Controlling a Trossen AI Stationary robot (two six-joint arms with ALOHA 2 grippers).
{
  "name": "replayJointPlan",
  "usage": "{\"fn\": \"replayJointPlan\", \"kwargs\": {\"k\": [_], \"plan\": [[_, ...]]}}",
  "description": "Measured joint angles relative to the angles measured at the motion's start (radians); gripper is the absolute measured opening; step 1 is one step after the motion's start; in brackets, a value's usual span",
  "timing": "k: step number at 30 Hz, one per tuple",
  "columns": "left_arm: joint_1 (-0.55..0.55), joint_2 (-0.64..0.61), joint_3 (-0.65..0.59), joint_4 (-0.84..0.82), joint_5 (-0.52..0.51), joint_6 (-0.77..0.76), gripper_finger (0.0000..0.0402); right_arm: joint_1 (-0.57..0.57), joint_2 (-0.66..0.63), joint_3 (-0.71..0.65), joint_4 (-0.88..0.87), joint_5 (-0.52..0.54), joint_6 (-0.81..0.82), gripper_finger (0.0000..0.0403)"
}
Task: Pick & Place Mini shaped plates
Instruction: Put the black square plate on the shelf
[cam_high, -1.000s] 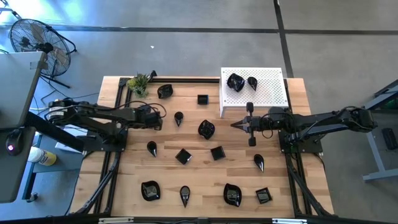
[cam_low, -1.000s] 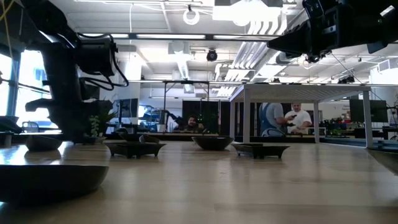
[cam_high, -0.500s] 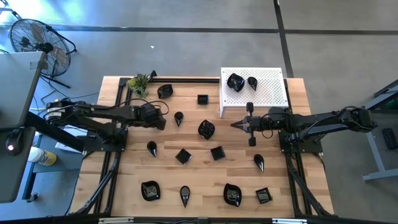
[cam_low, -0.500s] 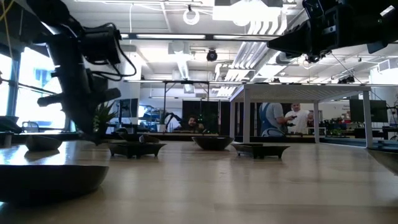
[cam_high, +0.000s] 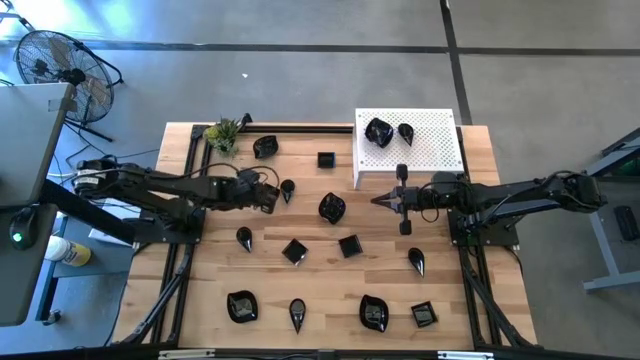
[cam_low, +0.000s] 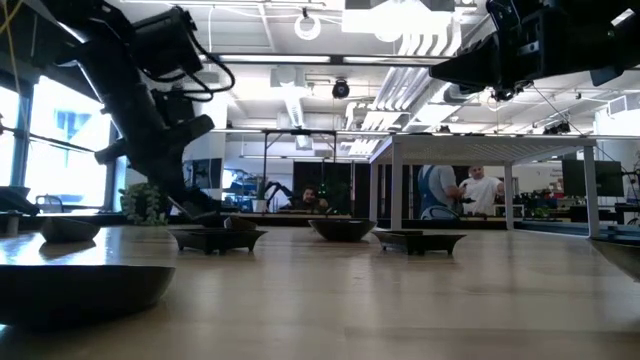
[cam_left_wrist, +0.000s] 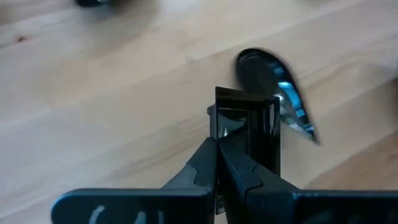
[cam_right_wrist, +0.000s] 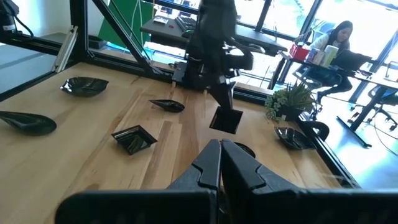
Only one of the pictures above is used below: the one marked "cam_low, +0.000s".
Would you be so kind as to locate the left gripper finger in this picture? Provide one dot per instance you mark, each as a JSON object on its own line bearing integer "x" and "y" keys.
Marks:
{"x": 192, "y": 185}
{"x": 162, "y": 175}

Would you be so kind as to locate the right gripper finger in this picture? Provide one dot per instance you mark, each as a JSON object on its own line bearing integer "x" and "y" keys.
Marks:
{"x": 475, "y": 67}

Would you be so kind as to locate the black square mini plate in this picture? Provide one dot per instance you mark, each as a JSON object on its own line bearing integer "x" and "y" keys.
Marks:
{"x": 215, "y": 239}
{"x": 417, "y": 242}

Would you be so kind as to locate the black teardrop mini plate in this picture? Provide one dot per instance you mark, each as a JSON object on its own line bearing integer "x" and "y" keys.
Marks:
{"x": 75, "y": 295}
{"x": 70, "y": 231}
{"x": 242, "y": 223}

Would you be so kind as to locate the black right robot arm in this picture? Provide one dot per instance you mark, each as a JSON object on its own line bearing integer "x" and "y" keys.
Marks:
{"x": 620, "y": 45}

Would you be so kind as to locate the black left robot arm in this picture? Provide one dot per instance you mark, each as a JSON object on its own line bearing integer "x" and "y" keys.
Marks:
{"x": 100, "y": 60}

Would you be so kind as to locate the black monitor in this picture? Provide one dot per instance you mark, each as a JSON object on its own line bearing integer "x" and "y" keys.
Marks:
{"x": 592, "y": 177}
{"x": 205, "y": 173}

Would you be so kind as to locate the small green potted plant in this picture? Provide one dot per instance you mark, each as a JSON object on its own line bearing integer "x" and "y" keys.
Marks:
{"x": 142, "y": 205}

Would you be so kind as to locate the black ceiling spotlight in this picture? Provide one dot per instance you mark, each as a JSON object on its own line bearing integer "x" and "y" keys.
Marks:
{"x": 557, "y": 129}
{"x": 505, "y": 94}

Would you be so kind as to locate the white plant pot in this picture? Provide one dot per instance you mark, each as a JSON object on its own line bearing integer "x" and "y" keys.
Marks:
{"x": 259, "y": 206}

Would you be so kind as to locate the grey office chair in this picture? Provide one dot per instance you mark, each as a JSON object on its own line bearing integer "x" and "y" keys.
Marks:
{"x": 50, "y": 200}

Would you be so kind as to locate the person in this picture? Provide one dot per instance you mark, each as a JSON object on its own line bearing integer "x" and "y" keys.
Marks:
{"x": 481, "y": 192}
{"x": 440, "y": 187}
{"x": 309, "y": 196}

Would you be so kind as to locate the ceiling light strip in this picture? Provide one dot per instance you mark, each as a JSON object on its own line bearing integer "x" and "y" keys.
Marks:
{"x": 275, "y": 58}

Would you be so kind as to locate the black partition screen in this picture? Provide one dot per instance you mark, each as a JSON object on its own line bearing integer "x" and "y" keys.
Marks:
{"x": 345, "y": 175}

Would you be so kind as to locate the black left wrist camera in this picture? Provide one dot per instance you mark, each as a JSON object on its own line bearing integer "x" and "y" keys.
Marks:
{"x": 167, "y": 42}

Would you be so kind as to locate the black gantry frame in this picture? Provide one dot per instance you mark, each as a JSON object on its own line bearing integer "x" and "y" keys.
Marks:
{"x": 300, "y": 132}

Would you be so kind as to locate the black ceiling dome camera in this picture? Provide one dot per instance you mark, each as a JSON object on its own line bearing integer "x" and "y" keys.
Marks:
{"x": 341, "y": 90}

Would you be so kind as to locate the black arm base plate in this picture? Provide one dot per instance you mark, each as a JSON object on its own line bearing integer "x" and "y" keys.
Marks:
{"x": 17, "y": 202}

